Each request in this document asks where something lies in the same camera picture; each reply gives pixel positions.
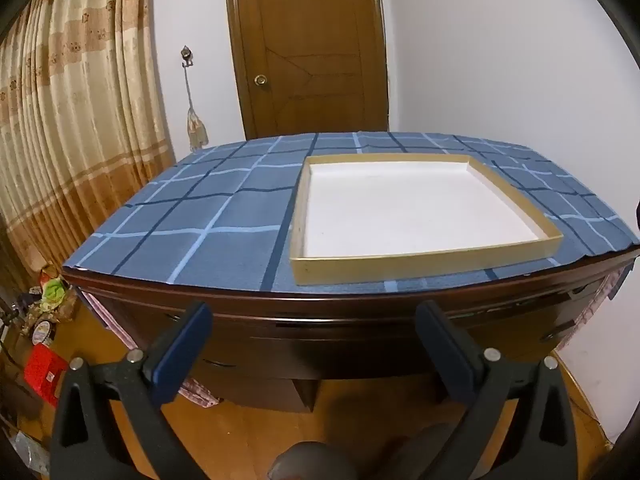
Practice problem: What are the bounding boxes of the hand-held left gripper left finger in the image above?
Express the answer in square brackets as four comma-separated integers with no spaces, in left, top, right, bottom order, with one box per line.
[50,301,213,480]

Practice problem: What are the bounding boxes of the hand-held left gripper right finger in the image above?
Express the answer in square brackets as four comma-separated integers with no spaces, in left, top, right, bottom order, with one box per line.
[415,300,578,480]

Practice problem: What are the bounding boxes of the shallow gold cardboard box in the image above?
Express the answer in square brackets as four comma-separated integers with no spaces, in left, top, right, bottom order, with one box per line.
[290,154,565,287]

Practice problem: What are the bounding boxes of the pink striped cloth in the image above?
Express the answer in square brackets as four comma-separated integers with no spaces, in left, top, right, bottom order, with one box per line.
[80,267,633,407]

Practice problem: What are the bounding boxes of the dark wooden dresser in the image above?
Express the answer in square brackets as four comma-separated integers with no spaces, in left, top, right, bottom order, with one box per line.
[62,247,640,413]

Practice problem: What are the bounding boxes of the blue plaid tablecloth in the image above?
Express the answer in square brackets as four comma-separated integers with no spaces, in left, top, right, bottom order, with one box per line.
[62,131,640,295]

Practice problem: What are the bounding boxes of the green crumpled bag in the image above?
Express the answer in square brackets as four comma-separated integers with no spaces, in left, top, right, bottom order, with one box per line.
[42,280,69,312]

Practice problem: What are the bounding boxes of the round printed tin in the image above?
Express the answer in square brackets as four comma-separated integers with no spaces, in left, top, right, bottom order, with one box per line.
[32,320,56,347]

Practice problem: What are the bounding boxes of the red cardboard box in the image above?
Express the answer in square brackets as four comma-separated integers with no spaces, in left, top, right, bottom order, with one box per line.
[25,345,69,407]

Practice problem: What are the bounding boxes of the person's grey trouser leg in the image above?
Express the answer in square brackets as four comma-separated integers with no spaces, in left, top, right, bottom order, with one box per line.
[267,441,358,480]

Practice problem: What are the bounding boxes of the beige curtain tassel tieback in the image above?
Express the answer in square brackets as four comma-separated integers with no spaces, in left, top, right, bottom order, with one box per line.
[184,67,210,151]

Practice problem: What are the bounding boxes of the beige patterned curtain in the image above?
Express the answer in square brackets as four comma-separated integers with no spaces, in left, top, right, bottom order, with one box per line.
[0,0,176,281]

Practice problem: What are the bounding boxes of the brown wooden door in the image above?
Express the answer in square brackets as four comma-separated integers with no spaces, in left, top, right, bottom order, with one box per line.
[223,0,390,141]

